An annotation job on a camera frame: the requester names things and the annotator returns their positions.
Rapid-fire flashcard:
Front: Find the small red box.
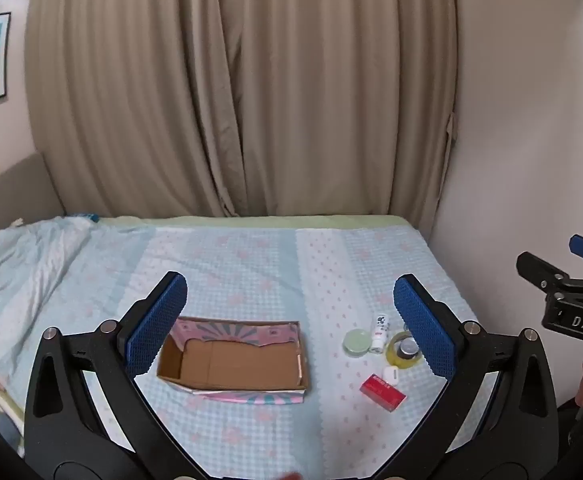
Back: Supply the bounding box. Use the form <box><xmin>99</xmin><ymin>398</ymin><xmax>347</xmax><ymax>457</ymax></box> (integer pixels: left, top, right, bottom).
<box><xmin>361</xmin><ymin>373</ymin><xmax>407</xmax><ymax>412</ymax></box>

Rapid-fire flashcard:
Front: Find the green round jar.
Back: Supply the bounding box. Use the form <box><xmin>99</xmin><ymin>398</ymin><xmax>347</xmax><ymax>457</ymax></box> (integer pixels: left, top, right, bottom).
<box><xmin>342</xmin><ymin>328</ymin><xmax>373</xmax><ymax>358</ymax></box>

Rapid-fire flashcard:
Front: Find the yellow tape roll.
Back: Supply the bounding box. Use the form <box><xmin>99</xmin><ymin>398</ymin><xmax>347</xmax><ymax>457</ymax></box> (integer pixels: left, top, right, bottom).
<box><xmin>385</xmin><ymin>331</ymin><xmax>425</xmax><ymax>368</ymax></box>

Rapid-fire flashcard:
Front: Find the cardboard box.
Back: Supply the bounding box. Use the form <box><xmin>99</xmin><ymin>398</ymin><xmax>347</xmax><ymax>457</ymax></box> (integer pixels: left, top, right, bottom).
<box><xmin>156</xmin><ymin>316</ymin><xmax>312</xmax><ymax>405</ymax></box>

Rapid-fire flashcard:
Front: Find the small white bottle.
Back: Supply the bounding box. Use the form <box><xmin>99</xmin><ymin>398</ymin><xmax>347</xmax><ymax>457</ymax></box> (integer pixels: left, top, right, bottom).
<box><xmin>370</xmin><ymin>312</ymin><xmax>391</xmax><ymax>354</ymax></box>

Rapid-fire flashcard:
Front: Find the grey headboard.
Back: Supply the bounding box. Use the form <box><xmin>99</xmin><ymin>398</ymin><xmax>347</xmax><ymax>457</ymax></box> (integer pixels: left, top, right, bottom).
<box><xmin>0</xmin><ymin>152</ymin><xmax>67</xmax><ymax>261</ymax></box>

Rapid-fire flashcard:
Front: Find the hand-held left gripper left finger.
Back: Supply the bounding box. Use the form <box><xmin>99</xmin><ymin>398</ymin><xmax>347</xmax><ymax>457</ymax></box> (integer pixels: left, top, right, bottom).
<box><xmin>24</xmin><ymin>271</ymin><xmax>207</xmax><ymax>480</ymax></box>

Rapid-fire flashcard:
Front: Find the beige curtain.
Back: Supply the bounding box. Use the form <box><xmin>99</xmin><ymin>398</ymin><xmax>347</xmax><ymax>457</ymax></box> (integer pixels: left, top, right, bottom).
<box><xmin>24</xmin><ymin>0</ymin><xmax>459</xmax><ymax>233</ymax></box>

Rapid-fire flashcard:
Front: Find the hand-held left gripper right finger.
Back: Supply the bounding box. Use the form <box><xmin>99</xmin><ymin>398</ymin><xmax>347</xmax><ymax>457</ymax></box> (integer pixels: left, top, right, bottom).
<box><xmin>393</xmin><ymin>274</ymin><xmax>559</xmax><ymax>480</ymax></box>

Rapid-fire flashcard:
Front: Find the crumpled light blue blanket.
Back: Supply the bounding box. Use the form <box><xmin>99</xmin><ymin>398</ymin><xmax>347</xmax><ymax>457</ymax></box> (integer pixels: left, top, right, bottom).
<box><xmin>0</xmin><ymin>216</ymin><xmax>147</xmax><ymax>376</ymax></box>

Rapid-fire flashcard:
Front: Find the printed checkered bedsheet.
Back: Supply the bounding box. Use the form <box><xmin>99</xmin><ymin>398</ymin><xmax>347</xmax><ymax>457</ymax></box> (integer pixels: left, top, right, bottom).
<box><xmin>0</xmin><ymin>217</ymin><xmax>482</xmax><ymax>480</ymax></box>

